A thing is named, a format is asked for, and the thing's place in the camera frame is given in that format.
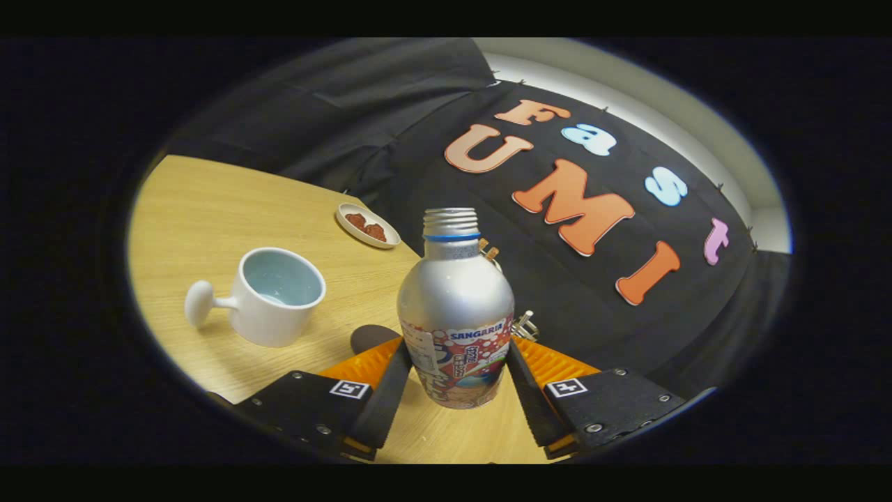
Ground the black backdrop cloth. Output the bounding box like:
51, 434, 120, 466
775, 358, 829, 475
164, 38, 792, 398

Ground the dark round coaster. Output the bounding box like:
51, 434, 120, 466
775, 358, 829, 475
350, 324, 403, 355

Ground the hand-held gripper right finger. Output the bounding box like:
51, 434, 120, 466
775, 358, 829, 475
505, 335, 691, 459

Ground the silver juice bottle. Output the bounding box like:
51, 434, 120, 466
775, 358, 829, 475
397, 207, 516, 410

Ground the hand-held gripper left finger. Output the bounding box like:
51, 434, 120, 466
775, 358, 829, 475
233, 337, 413, 461

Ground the wooden table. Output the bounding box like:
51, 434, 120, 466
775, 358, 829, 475
128, 155, 558, 464

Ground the white cup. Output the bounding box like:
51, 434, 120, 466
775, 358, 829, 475
184, 247, 327, 349

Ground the white oval plate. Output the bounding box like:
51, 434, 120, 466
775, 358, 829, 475
335, 203, 401, 250

